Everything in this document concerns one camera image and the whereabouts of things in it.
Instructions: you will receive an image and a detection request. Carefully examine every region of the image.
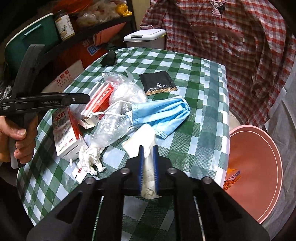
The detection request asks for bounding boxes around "white tissue paper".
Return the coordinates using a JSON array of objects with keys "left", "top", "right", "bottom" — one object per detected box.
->
[{"left": 121, "top": 123, "right": 159, "bottom": 199}]

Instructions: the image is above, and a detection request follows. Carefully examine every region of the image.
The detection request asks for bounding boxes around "blue surgical face mask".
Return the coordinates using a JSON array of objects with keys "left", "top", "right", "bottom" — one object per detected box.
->
[{"left": 126, "top": 96, "right": 191, "bottom": 139}]

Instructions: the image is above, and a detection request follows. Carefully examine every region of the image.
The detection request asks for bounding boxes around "red white medicine box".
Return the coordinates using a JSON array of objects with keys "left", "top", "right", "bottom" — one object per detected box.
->
[{"left": 52, "top": 107, "right": 87, "bottom": 162}]

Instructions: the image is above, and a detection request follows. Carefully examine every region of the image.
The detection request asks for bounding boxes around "red white toothpaste box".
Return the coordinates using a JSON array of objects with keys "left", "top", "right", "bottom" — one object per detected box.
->
[{"left": 78, "top": 82, "right": 114, "bottom": 129}]

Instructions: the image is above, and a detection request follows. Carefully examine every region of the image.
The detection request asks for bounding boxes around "black foil snack packet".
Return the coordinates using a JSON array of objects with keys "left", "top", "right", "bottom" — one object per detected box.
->
[{"left": 139, "top": 71, "right": 178, "bottom": 96}]

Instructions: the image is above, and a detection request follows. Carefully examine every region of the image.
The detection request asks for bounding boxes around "pink round trash basin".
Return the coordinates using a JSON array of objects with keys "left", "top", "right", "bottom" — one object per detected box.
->
[{"left": 226, "top": 125, "right": 283, "bottom": 223}]

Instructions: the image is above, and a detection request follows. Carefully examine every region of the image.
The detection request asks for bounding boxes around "white lidded trash bin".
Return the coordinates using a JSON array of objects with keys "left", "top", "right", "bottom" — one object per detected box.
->
[{"left": 123, "top": 29, "right": 166, "bottom": 50}]

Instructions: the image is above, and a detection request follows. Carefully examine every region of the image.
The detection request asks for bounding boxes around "person's left hand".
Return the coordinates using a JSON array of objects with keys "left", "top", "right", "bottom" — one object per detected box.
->
[{"left": 1, "top": 115, "right": 38, "bottom": 164}]

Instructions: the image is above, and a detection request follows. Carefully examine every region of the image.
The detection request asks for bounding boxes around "clear crumpled plastic bag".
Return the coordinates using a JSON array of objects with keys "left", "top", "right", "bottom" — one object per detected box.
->
[{"left": 90, "top": 71, "right": 147, "bottom": 149}]

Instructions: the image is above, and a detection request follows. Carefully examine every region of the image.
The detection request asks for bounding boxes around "green white checkered tablecloth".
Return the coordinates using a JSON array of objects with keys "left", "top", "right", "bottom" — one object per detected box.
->
[{"left": 16, "top": 48, "right": 230, "bottom": 224}]

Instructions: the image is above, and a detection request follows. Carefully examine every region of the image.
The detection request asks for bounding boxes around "white bag red print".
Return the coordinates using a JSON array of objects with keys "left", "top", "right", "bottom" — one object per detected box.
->
[{"left": 42, "top": 60, "right": 84, "bottom": 93}]

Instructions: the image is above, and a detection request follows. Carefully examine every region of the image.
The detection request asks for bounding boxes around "small crumpled white tissue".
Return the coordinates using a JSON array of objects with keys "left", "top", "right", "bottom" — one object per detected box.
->
[{"left": 78, "top": 146, "right": 106, "bottom": 175}]

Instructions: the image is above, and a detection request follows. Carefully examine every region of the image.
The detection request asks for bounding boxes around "teal plastic storage box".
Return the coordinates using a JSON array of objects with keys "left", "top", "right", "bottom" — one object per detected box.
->
[{"left": 4, "top": 13, "right": 59, "bottom": 71}]

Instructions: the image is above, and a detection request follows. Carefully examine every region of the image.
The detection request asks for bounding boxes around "glass jar with label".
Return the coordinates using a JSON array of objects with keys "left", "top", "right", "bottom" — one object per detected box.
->
[{"left": 55, "top": 10, "right": 75, "bottom": 41}]

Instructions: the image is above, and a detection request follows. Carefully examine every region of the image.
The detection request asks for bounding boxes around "small black crumpled wrapper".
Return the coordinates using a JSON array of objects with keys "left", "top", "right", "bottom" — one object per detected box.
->
[{"left": 100, "top": 50, "right": 117, "bottom": 67}]

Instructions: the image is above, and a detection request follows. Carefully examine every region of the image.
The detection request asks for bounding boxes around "grey fabric cover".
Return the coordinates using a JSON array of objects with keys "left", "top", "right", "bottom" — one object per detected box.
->
[{"left": 262, "top": 65, "right": 295, "bottom": 240}]

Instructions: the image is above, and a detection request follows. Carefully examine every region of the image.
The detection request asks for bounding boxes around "clear bag on shelf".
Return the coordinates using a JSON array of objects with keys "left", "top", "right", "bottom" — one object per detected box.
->
[{"left": 76, "top": 1, "right": 120, "bottom": 28}]

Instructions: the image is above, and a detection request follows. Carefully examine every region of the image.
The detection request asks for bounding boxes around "black metal shelf rack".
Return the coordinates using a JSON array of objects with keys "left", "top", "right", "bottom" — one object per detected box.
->
[{"left": 44, "top": 14, "right": 136, "bottom": 60}]

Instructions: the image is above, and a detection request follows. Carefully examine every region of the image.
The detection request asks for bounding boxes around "yellow toy figure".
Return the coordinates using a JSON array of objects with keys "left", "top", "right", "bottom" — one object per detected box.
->
[{"left": 115, "top": 4, "right": 132, "bottom": 17}]

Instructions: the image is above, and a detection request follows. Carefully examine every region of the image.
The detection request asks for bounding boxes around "red plaid hanging shirt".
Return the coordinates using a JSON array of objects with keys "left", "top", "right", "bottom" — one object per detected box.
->
[{"left": 140, "top": 1, "right": 295, "bottom": 127}]

